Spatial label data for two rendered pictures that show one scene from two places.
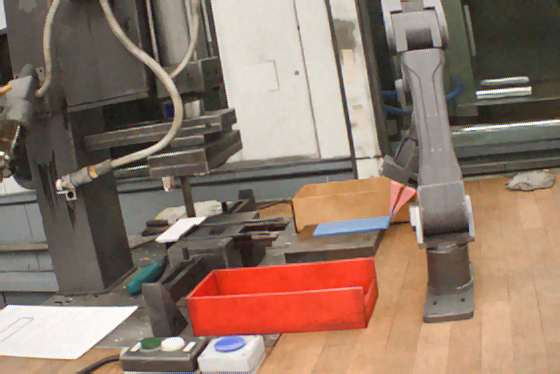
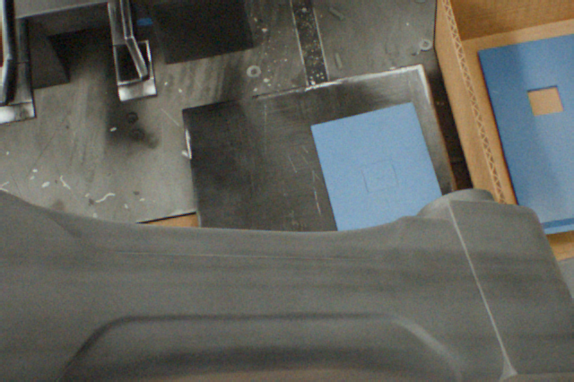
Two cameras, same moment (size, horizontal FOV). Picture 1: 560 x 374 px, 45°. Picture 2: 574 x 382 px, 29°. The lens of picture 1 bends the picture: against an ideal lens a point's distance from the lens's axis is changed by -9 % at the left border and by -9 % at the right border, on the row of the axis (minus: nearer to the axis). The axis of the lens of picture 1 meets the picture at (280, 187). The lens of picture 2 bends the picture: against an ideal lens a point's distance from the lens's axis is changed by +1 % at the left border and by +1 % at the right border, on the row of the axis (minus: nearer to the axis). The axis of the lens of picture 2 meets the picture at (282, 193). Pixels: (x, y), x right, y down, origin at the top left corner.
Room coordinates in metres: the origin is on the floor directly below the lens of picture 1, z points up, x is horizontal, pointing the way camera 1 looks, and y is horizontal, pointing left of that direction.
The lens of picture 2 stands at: (1.18, -0.38, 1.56)
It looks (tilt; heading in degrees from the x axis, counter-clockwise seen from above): 64 degrees down; 74
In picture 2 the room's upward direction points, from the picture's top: 12 degrees counter-clockwise
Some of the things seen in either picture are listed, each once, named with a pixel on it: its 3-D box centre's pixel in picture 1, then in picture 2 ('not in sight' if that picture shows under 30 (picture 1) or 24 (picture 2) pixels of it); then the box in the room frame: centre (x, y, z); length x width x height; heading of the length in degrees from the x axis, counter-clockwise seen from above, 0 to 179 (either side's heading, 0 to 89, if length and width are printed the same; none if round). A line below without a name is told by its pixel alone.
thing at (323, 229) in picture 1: (355, 218); (390, 207); (1.32, -0.13, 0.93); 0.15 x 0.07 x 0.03; 76
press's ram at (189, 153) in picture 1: (149, 99); not in sight; (1.23, 0.19, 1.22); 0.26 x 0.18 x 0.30; 73
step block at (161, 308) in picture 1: (165, 305); not in sight; (0.99, 0.19, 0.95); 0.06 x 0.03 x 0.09; 163
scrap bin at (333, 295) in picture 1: (284, 297); not in sight; (0.99, 0.02, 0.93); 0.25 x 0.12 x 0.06; 73
